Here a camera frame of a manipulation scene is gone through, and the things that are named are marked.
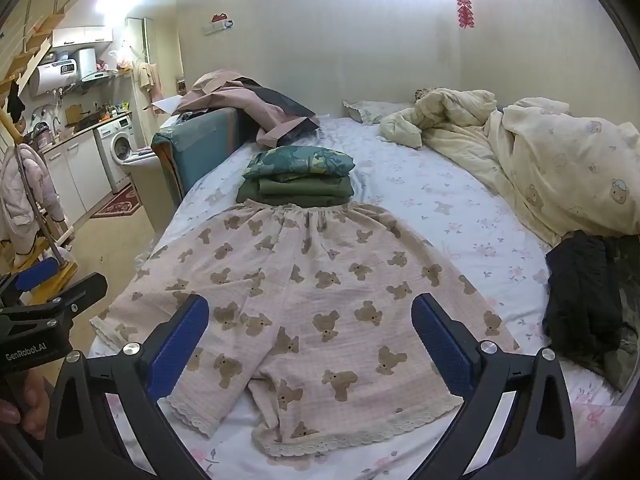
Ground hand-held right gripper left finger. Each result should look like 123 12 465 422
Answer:
42 294 211 480

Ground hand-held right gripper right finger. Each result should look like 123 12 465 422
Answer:
411 293 576 480

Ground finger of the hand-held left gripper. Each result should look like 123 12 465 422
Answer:
0 257 58 306
0 272 109 320

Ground pink bear print pants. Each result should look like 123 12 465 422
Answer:
90 199 521 458

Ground person's left hand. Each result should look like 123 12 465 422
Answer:
0 374 52 441

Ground pale pink puffer jacket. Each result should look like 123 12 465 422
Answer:
0 142 67 257

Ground red patterned rug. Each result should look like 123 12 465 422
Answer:
90 182 144 219

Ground white kitchen base cabinet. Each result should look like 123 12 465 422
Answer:
42 130 114 227

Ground bed with floral white sheet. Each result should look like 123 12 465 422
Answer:
87 110 626 480

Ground rice cooker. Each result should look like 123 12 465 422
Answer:
30 122 54 149

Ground white washing machine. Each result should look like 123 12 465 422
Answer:
94 115 137 194

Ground black garment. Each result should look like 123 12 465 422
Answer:
542 230 626 359

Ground black hanging cloth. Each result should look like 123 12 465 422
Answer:
6 80 26 122

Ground teal sofa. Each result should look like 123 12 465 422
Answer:
151 107 261 207

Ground dark camouflage garment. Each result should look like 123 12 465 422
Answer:
597 235 640 393

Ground white water heater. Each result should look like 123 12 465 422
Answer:
27 47 98 99

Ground white paper sheet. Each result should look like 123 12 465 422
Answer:
151 94 184 117

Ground folded teal patterned cloth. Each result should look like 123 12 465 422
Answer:
242 146 357 181

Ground cream quilted duvet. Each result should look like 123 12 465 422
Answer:
379 88 561 246

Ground hanging beige towel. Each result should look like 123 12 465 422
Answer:
132 61 164 102

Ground cream bear print blanket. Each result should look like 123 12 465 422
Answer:
487 97 640 239

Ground wooden staircase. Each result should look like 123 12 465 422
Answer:
0 0 101 306

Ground white plastic bag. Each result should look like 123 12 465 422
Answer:
109 46 137 72

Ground grey frilled pillow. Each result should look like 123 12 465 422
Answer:
342 99 416 126

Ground pink coat with dark lining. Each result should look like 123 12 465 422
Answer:
175 69 321 147

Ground white wall cabinet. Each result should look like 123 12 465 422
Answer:
52 25 114 51

